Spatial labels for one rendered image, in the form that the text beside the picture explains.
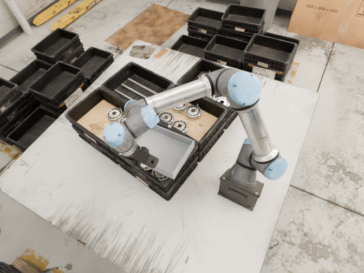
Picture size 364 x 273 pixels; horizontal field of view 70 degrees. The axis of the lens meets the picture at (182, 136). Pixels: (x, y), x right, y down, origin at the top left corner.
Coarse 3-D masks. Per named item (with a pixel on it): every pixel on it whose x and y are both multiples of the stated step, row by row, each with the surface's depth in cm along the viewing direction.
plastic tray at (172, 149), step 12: (156, 132) 131; (168, 132) 126; (144, 144) 127; (156, 144) 126; (168, 144) 126; (180, 144) 126; (192, 144) 120; (156, 156) 122; (168, 156) 122; (180, 156) 121; (156, 168) 115; (168, 168) 118; (180, 168) 118
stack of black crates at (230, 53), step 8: (216, 40) 272; (224, 40) 267; (232, 40) 262; (240, 40) 259; (208, 48) 260; (216, 48) 270; (224, 48) 269; (232, 48) 268; (240, 48) 264; (208, 56) 257; (216, 56) 252; (224, 56) 246; (232, 56) 261; (240, 56) 260; (224, 64) 254; (232, 64) 250; (240, 64) 247
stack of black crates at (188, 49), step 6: (180, 36) 287; (186, 36) 287; (180, 42) 290; (186, 42) 294; (192, 42) 290; (198, 42) 285; (204, 42) 281; (174, 48) 283; (180, 48) 291; (186, 48) 291; (192, 48) 290; (198, 48) 289; (204, 48) 288; (192, 54) 284; (198, 54) 284
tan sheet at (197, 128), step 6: (174, 114) 165; (180, 114) 164; (204, 114) 163; (210, 114) 163; (174, 120) 162; (186, 120) 161; (198, 120) 161; (204, 120) 160; (210, 120) 160; (192, 126) 158; (198, 126) 158; (204, 126) 158; (210, 126) 157; (192, 132) 156; (198, 132) 155; (204, 132) 155; (198, 138) 153
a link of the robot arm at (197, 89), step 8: (216, 72) 105; (200, 80) 105; (208, 80) 104; (216, 80) 113; (176, 88) 103; (184, 88) 103; (192, 88) 103; (200, 88) 104; (208, 88) 105; (152, 96) 101; (160, 96) 101; (168, 96) 101; (176, 96) 102; (184, 96) 103; (192, 96) 104; (200, 96) 106; (208, 96) 109; (128, 104) 100; (136, 104) 98; (144, 104) 99; (152, 104) 100; (160, 104) 100; (168, 104) 101; (176, 104) 103; (160, 112) 104
